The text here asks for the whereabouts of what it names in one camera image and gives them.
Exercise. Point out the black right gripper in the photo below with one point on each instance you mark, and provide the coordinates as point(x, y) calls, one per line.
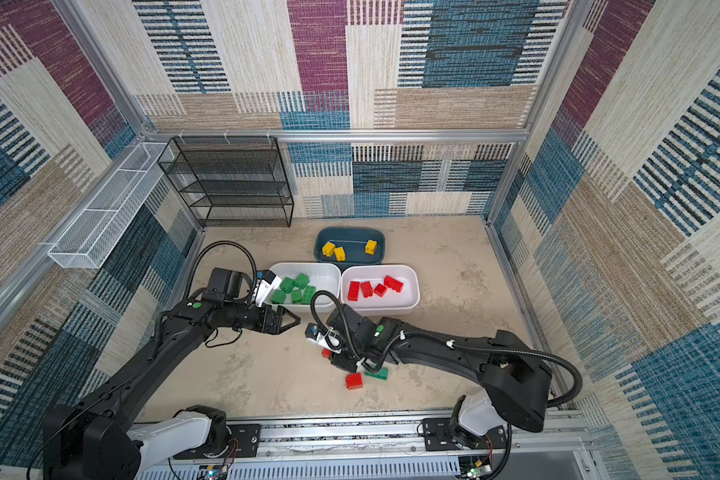
point(341, 360)

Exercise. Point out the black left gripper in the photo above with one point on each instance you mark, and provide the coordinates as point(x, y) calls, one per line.
point(275, 327)

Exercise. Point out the long green lego brick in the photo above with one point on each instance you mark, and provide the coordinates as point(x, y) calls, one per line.
point(381, 374)
point(307, 294)

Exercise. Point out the long red lego brick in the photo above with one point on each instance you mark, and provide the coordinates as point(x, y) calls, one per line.
point(353, 291)

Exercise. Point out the yellow lego brick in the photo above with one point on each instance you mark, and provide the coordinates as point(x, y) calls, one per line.
point(370, 247)
point(328, 249)
point(340, 254)

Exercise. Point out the small red lego brick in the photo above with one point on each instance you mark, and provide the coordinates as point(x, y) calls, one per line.
point(380, 290)

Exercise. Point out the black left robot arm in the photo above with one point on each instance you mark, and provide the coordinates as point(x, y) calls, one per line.
point(96, 439)

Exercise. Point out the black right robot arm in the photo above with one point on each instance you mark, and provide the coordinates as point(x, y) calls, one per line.
point(517, 384)

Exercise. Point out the white left plastic bin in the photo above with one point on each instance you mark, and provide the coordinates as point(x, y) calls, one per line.
point(322, 276)

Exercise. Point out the white plastic bin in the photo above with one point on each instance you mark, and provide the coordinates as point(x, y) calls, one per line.
point(322, 276)
point(392, 303)

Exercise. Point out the white right plastic bin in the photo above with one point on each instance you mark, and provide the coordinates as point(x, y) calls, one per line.
point(392, 303)

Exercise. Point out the dark teal plastic bin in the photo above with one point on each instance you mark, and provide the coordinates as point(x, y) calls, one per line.
point(353, 240)

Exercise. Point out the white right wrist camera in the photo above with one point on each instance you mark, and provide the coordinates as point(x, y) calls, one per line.
point(314, 335)

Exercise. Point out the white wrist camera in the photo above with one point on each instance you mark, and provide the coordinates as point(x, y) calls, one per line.
point(314, 335)
point(267, 282)

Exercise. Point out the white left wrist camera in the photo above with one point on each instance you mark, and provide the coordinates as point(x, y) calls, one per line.
point(267, 282)

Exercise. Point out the black wire shelf rack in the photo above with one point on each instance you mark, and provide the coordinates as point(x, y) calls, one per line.
point(230, 181)

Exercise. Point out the white wire mesh basket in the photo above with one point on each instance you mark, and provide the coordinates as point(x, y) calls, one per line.
point(93, 234)

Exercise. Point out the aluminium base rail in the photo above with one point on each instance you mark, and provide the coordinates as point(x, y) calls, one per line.
point(380, 445)

